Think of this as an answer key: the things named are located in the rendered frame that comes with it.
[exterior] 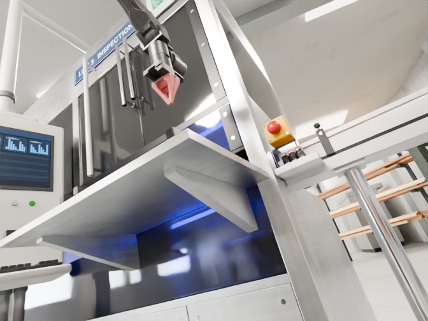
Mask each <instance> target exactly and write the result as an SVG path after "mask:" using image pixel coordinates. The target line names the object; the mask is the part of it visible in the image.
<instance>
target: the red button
mask: <svg viewBox="0 0 428 321"><path fill-rule="evenodd" d="M280 130H281V125H280V123H279V122H277V121H275V120H274V121H271V122H270V123H268V125H267V131H268V132H269V133H270V134H277V133H279V132H280Z"/></svg>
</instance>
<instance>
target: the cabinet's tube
mask: <svg viewBox="0 0 428 321"><path fill-rule="evenodd" d="M23 10H24V9H23V6H22V3H21V2H20V1H18V0H11V1H10V5H9V10H8V19H7V24H6V32H5V37H4V46H3V54H2V59H1V68H0V110H3V111H8V112H11V113H15V112H14V111H13V105H14V104H15V102H16V95H15V84H16V77H17V66H18V54H19V47H20V35H21V29H22V17H23Z"/></svg>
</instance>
